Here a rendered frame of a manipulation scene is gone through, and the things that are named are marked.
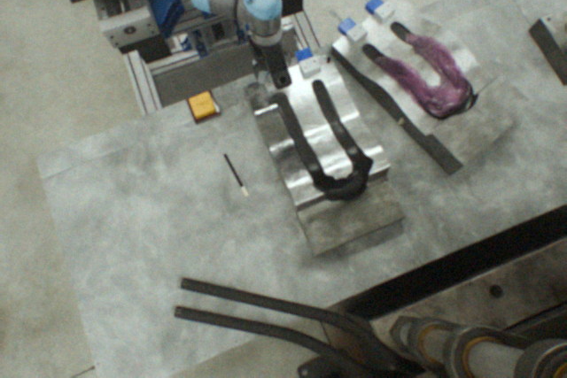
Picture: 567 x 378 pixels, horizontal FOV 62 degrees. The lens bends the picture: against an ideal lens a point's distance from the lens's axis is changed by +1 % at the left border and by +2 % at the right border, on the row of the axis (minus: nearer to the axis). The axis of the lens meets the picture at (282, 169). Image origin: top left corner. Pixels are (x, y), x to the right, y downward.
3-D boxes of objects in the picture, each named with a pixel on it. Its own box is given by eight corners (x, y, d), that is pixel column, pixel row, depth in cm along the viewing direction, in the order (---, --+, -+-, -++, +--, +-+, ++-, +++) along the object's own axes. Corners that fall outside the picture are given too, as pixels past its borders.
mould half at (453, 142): (330, 54, 140) (334, 34, 129) (394, 3, 144) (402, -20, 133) (450, 176, 129) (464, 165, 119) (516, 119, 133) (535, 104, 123)
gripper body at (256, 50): (275, 37, 121) (273, 10, 110) (288, 65, 119) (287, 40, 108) (248, 48, 121) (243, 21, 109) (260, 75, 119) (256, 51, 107)
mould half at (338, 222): (245, 99, 137) (241, 78, 124) (326, 67, 139) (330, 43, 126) (314, 257, 125) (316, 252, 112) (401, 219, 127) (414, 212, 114)
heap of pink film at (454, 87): (368, 65, 132) (373, 50, 125) (414, 27, 135) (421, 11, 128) (433, 129, 127) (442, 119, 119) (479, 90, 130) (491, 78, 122)
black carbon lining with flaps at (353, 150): (271, 99, 129) (269, 85, 120) (324, 79, 130) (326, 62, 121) (322, 212, 121) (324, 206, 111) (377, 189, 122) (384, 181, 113)
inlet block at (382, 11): (350, 0, 141) (353, -12, 136) (362, -10, 142) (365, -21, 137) (379, 29, 139) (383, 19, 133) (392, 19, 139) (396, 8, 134)
